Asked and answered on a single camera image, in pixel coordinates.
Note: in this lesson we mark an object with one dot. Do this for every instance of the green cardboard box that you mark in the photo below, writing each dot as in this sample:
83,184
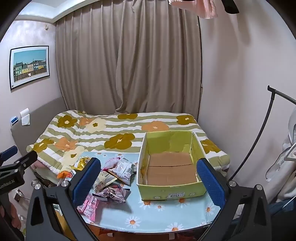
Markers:
171,166

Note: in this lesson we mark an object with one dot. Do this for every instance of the black hanging object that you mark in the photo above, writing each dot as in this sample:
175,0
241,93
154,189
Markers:
230,5

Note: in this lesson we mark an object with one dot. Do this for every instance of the silver purple snack packet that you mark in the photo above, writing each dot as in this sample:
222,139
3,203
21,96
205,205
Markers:
115,194

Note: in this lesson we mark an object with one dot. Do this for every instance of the small blue wall holder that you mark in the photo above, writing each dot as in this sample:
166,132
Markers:
14,120

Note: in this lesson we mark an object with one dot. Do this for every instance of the gold snack packet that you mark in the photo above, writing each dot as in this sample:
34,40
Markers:
81,163

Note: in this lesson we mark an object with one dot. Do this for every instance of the black metal clothes rack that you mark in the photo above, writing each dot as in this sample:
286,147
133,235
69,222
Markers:
266,120

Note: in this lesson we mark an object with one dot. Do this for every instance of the pink snack packet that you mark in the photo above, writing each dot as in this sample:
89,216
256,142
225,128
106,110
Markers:
89,208

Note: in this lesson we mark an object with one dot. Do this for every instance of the taupe curtain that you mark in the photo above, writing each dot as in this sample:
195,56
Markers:
138,58

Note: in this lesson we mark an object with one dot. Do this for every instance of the grey padded headboard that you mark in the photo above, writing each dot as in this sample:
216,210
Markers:
39,120

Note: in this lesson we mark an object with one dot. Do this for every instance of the small orange snack packet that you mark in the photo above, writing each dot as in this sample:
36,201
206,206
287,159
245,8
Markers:
64,174

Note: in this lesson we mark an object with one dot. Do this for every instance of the framed picture of houses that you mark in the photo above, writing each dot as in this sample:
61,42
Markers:
30,67

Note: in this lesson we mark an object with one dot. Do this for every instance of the beige and orange snack packet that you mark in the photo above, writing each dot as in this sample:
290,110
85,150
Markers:
105,180

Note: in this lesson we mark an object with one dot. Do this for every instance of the blue denim cloth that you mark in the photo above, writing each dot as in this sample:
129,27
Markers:
281,207

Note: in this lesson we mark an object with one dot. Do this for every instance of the white hanging garment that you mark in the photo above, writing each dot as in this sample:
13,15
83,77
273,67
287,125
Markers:
286,166

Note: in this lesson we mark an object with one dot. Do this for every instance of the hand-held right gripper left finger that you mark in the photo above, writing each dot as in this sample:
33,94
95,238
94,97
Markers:
86,180

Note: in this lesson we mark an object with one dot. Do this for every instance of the daisy print tablecloth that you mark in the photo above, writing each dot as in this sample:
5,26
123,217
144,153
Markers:
150,215

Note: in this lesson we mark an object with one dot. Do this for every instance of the small white wall fixture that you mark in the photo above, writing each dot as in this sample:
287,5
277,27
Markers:
46,27

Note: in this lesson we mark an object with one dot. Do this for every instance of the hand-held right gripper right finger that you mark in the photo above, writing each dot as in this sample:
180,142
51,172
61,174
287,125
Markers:
210,185

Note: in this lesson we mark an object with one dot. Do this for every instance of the flowered striped blanket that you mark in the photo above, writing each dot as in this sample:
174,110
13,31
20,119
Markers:
129,122

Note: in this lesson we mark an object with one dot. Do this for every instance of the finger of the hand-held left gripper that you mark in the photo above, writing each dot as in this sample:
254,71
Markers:
10,152
27,160

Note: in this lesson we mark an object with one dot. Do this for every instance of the silver snack bag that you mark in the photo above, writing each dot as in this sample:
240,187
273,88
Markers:
124,172

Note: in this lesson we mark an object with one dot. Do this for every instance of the pink hanging cloth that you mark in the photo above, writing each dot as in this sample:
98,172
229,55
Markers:
198,8

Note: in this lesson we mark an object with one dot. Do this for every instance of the white paper sheet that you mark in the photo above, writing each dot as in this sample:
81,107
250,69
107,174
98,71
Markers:
25,115

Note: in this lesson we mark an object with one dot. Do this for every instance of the person's left hand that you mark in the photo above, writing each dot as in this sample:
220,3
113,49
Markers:
16,217

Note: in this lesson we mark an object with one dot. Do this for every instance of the pink white snack bag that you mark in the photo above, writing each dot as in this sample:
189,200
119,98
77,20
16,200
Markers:
113,162

